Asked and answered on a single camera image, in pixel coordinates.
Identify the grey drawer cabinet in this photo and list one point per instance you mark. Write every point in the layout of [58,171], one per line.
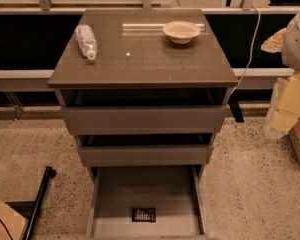
[137,65]

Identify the black rxbar chocolate bar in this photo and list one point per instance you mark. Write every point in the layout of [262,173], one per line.
[144,214]

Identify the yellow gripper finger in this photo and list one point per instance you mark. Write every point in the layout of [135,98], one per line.
[287,105]

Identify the grey middle drawer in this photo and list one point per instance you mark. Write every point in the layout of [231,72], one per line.
[145,155]

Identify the grey open bottom drawer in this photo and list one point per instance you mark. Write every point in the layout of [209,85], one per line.
[172,190]

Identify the brown cardboard box left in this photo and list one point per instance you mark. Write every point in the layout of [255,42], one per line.
[12,223]

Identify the black metal stand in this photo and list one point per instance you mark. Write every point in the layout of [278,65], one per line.
[31,209]

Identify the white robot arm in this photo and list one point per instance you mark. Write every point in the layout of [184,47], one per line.
[291,45]

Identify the white paper bowl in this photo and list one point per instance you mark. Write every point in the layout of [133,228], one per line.
[181,32]

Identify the clear plastic water bottle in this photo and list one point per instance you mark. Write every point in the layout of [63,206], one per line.
[86,41]

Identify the grey top drawer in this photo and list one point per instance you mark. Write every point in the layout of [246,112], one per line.
[145,120]

